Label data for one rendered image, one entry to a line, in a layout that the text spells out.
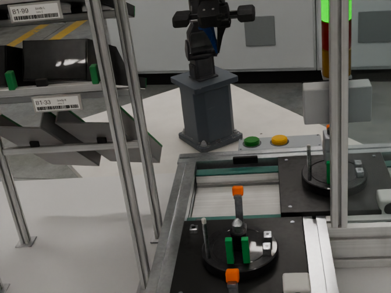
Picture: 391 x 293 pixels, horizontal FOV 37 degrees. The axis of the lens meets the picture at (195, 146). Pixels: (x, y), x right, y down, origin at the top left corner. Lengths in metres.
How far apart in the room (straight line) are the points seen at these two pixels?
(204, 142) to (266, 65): 2.78
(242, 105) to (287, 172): 0.68
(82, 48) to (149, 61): 3.60
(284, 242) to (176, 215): 0.26
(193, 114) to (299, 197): 0.54
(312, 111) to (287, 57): 3.32
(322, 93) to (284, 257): 0.30
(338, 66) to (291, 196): 0.34
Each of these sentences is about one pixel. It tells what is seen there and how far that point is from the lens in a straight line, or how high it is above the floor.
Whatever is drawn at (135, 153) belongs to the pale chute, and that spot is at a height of 1.04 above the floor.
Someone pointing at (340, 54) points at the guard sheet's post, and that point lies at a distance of 1.03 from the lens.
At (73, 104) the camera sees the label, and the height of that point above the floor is 1.28.
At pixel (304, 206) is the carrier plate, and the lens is 1.23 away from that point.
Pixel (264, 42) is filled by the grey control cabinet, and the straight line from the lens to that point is 4.38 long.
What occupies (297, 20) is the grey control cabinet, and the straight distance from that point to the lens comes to 4.31.
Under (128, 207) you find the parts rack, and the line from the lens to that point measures 1.11.
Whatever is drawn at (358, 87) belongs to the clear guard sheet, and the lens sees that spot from 1.06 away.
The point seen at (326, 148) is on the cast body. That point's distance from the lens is 1.24.
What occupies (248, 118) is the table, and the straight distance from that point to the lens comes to 1.88.
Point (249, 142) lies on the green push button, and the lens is 1.49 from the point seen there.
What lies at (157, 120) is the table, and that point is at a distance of 1.95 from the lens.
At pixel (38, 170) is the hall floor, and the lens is 3.73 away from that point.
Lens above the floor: 1.64
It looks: 27 degrees down
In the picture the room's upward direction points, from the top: 7 degrees counter-clockwise
